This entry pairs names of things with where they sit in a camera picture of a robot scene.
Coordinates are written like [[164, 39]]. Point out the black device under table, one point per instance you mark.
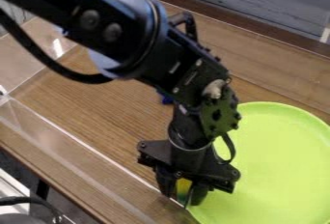
[[29, 207]]

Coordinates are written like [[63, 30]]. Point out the clear acrylic enclosure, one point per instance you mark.
[[74, 132]]

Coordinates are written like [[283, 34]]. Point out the green round plate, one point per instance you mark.
[[283, 159]]

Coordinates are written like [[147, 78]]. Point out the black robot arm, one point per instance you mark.
[[140, 43]]

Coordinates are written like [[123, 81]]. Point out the blue plastic block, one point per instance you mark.
[[166, 98]]

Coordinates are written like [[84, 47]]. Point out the yellow toy banana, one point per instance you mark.
[[183, 188]]

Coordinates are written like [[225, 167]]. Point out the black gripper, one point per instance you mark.
[[199, 165]]

